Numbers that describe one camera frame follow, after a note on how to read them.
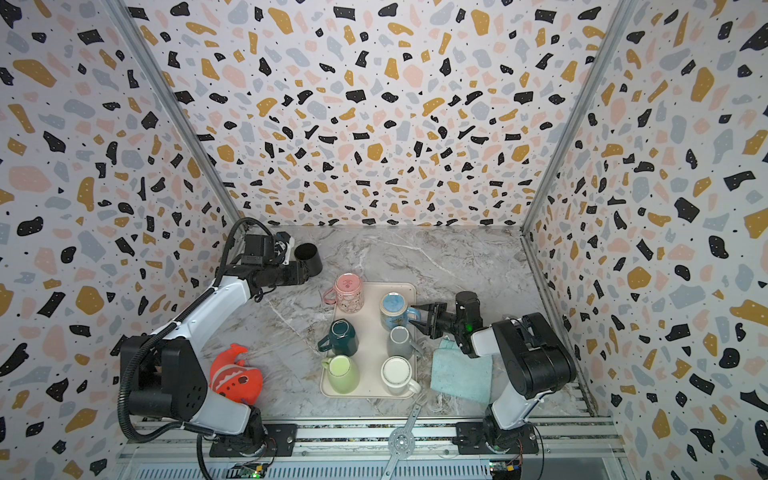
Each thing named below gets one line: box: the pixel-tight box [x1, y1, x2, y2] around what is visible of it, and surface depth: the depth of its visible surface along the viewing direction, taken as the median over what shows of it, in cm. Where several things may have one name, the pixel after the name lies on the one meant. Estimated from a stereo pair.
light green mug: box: [321, 354, 360, 395], surface depth 78 cm
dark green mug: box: [318, 318, 359, 357], surface depth 84 cm
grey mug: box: [387, 325, 413, 359], surface depth 84 cm
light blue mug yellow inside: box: [380, 292, 421, 330], surface depth 89 cm
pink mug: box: [323, 272, 364, 314], surface depth 92 cm
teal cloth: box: [430, 338, 493, 403], surface depth 85 cm
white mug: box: [380, 355, 421, 395], surface depth 80 cm
